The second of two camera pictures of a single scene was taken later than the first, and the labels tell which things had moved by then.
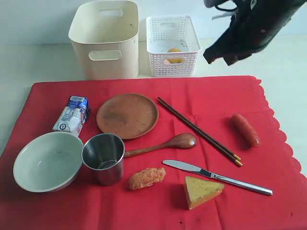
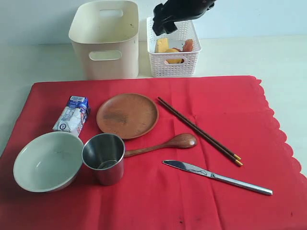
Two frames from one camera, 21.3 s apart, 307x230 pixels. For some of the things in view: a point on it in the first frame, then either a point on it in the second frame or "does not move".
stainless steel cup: x=102 y=158 does not move
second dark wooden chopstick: x=239 y=163 does not move
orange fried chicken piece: x=147 y=177 -> x=188 y=44
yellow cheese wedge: x=198 y=191 -> x=161 y=44
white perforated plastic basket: x=172 y=46 does not move
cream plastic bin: x=105 y=36 does not move
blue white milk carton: x=73 y=117 does not move
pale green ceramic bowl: x=48 y=161 does not move
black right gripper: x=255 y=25 -> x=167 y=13
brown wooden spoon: x=184 y=141 does not move
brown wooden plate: x=127 y=115 does not move
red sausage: x=244 y=131 -> x=179 y=50
